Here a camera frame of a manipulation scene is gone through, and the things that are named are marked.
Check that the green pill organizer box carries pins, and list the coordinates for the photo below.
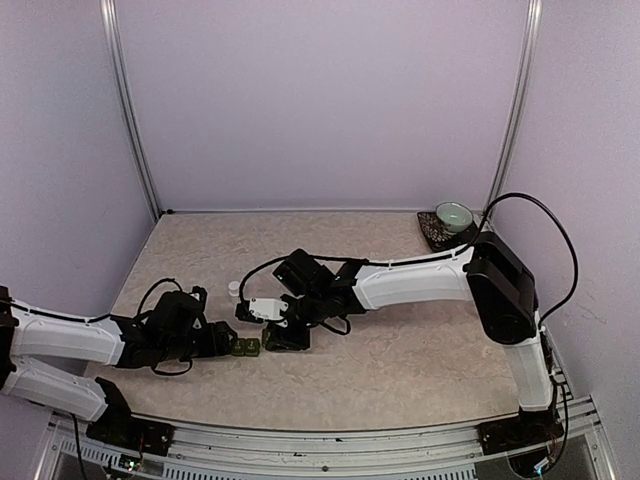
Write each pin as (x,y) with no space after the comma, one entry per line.
(246,347)

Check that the black patterned tray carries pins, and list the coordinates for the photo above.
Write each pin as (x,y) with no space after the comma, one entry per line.
(438,238)

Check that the right aluminium frame post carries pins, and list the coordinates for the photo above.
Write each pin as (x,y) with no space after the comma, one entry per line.
(518,101)

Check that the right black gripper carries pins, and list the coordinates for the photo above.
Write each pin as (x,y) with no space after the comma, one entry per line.
(288,342)

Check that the pale green bowl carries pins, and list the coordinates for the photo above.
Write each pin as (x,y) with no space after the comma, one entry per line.
(454,217)

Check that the left aluminium frame post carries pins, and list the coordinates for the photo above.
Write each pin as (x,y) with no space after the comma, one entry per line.
(108,10)

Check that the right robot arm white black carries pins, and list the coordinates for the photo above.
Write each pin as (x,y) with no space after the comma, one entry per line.
(484,271)

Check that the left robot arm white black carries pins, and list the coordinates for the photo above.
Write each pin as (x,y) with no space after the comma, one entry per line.
(175,329)

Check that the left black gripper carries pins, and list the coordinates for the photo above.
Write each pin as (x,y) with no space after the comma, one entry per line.
(221,346)

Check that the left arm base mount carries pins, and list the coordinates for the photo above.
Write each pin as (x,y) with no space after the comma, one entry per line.
(133,433)

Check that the aluminium frame post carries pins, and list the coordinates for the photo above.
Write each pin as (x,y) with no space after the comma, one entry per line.
(108,10)
(518,101)

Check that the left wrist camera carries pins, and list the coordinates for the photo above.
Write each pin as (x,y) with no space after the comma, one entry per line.
(199,293)

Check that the front aluminium rail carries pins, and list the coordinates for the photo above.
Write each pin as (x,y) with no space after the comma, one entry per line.
(197,451)

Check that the detached green pill compartment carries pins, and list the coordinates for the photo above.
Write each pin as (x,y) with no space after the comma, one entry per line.
(267,340)

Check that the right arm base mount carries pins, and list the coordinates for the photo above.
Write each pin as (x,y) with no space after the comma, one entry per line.
(516,432)

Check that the white pill bottle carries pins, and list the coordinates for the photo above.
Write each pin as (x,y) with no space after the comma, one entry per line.
(233,289)

